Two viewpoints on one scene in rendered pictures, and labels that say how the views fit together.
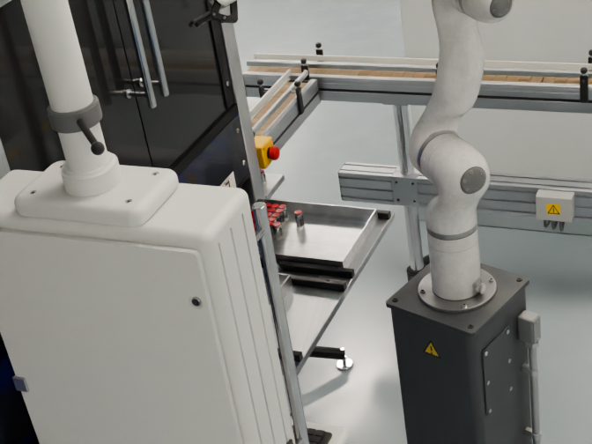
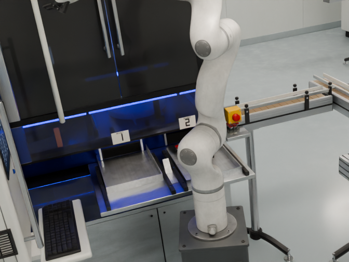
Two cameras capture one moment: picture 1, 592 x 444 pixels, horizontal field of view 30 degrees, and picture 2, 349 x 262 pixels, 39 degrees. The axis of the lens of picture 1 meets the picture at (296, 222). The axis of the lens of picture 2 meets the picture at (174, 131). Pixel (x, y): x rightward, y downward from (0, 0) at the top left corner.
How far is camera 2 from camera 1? 192 cm
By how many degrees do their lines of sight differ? 44
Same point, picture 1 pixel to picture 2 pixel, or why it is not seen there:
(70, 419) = not seen: outside the picture
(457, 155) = (186, 138)
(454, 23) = not seen: hidden behind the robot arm
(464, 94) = (200, 103)
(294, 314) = (142, 192)
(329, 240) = not seen: hidden behind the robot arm
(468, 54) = (204, 77)
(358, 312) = (329, 240)
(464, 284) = (202, 222)
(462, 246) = (199, 198)
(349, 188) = (341, 168)
